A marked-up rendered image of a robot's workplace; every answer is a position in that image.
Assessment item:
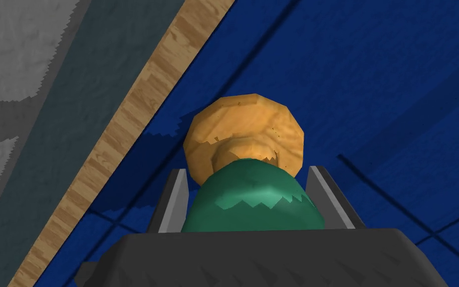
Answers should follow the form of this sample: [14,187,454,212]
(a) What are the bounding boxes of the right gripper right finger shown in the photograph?
[305,165,367,230]

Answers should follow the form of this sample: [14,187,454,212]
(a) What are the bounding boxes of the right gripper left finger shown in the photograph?
[146,168,190,234]

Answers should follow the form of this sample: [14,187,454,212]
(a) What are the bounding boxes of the green and wooden door knob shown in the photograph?
[180,93,326,234]

